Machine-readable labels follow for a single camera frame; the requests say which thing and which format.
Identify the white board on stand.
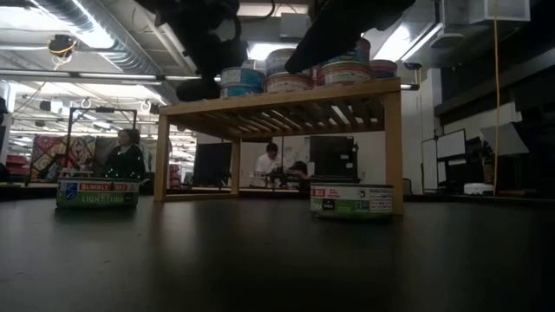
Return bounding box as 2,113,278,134
421,128,468,192

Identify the person with dark cap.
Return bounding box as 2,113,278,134
287,160,311,192

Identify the long ceiling light strip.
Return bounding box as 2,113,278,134
0,68,162,85

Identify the white ceiling vent box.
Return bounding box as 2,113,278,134
467,0,532,25

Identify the grey angled shade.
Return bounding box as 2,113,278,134
480,121,531,157

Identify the person in dark top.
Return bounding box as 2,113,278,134
102,127,147,182

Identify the silver ceiling air duct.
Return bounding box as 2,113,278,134
32,0,199,106

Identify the black ceiling fixture with cable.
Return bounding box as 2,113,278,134
46,34,79,70

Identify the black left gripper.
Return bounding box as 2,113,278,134
175,12,251,103

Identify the thin yellow hanging cord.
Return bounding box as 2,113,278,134
491,0,501,197

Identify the wooden slatted shelf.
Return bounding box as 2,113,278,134
153,76,404,216

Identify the colourful patterned panel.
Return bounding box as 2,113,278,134
29,134,97,181

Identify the person in white top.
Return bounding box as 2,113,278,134
252,142,284,188

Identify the black monitor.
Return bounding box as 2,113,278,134
308,134,360,179
192,142,233,188

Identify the small white device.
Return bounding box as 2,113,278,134
462,182,495,197

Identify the black table mat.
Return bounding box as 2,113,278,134
0,193,555,312

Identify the black metal stand frame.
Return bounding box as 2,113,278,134
24,106,139,188

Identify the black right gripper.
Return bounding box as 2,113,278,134
284,0,382,75

